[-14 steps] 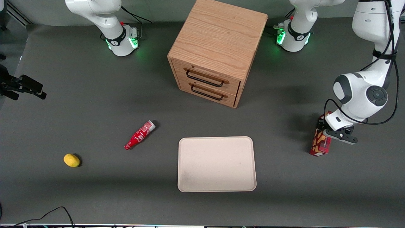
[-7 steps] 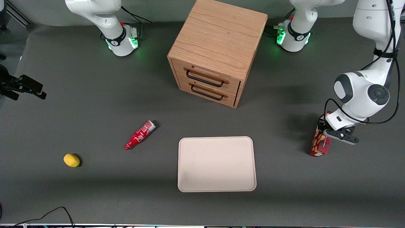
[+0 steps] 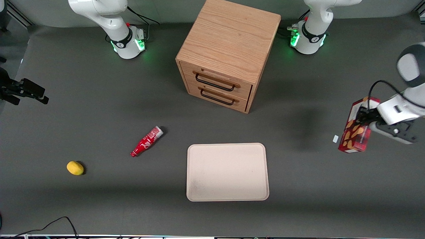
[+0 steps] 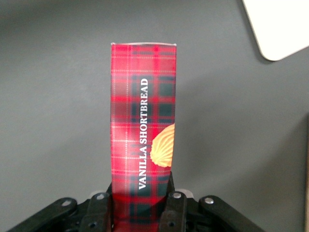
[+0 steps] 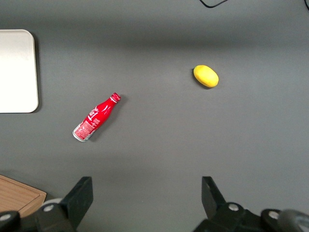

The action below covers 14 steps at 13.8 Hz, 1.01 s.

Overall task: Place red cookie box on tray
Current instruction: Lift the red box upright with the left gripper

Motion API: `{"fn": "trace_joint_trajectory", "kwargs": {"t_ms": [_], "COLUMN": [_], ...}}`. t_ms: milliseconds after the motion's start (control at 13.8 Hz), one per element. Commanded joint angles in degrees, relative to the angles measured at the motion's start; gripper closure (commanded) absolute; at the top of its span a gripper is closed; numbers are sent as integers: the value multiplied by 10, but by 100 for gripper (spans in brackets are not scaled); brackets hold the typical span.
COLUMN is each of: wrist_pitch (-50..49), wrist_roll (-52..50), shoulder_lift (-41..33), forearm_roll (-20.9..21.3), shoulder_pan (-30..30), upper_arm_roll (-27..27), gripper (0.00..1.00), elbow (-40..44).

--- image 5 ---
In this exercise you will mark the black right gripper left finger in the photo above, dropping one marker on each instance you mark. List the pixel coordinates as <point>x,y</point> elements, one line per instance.
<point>76,203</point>

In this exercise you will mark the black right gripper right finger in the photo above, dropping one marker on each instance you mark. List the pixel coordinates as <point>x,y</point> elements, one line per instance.
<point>213,205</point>

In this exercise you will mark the white rectangular tray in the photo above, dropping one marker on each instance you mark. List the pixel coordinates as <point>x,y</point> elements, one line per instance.
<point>17,72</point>

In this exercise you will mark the wooden drawer cabinet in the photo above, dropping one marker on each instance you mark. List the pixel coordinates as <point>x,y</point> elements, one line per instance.
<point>17,193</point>

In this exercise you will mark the red cola bottle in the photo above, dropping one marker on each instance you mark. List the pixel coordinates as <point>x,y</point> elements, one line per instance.
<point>94,118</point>

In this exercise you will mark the yellow lemon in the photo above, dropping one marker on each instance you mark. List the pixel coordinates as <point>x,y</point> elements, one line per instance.
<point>206,76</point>

